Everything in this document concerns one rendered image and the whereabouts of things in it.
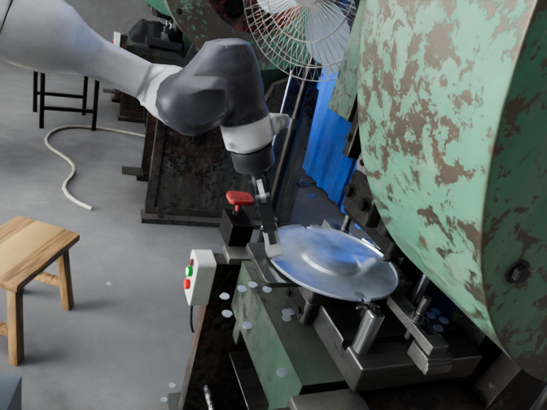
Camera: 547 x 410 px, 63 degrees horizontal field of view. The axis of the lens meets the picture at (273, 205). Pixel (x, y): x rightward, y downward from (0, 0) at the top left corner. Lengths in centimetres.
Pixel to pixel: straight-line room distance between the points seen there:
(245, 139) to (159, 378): 111
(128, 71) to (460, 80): 57
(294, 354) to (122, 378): 88
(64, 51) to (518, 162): 55
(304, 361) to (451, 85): 67
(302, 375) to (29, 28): 69
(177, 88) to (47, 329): 131
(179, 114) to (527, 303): 50
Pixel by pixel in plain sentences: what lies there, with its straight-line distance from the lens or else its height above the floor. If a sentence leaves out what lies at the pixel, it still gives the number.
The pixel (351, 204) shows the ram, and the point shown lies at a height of 91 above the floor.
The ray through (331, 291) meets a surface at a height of 79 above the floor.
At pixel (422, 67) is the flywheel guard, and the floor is 123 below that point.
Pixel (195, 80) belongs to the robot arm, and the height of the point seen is 111.
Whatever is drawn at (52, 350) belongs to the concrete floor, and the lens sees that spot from 177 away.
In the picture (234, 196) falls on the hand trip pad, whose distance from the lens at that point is 118.
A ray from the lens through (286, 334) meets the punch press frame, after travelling 95.
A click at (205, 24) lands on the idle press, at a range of 205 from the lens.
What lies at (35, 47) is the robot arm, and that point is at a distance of 65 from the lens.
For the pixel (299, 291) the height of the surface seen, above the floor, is 70.
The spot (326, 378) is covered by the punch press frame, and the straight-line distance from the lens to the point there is 89.
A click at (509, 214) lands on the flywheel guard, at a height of 115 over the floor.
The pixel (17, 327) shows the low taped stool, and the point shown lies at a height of 15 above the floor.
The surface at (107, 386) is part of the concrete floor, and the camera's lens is 165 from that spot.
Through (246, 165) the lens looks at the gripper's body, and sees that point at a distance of 77.
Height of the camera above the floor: 125
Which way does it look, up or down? 24 degrees down
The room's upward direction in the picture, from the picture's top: 15 degrees clockwise
